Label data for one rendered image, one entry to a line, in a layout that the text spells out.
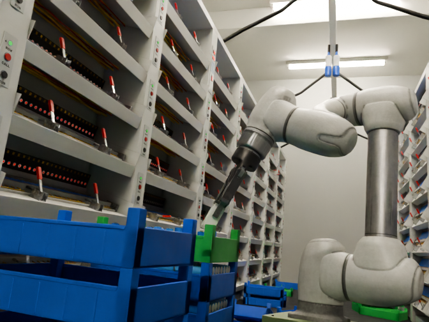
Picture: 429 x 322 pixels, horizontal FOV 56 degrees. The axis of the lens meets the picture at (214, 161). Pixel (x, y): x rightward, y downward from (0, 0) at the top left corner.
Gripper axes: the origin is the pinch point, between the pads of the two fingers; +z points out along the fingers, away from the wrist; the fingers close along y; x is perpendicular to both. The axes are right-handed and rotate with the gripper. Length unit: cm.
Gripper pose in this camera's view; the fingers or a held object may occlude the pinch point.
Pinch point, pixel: (212, 218)
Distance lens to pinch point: 105.8
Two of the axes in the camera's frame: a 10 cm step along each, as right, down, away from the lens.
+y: -1.6, 1.8, 9.7
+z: -5.0, 8.3, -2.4
